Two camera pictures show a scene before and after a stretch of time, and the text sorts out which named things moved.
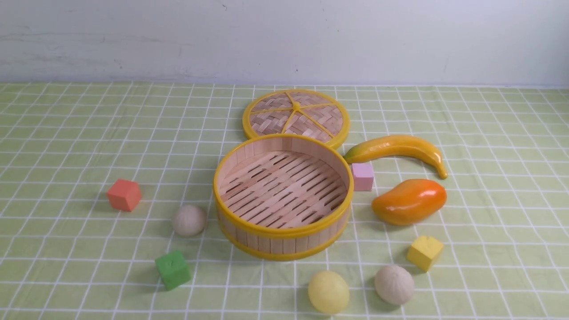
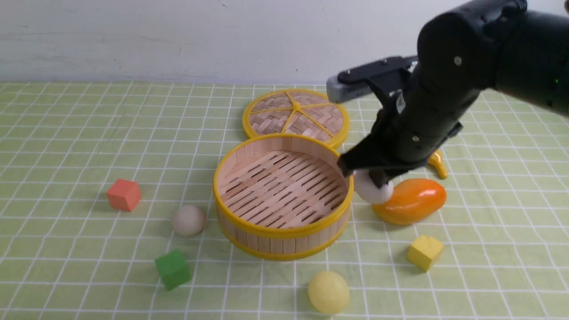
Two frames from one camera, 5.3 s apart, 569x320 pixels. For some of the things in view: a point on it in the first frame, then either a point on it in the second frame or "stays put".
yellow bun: (328, 292) stays put
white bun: (394, 285) to (366, 189)
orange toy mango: (410, 202) stays put
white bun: (189, 220) stays put
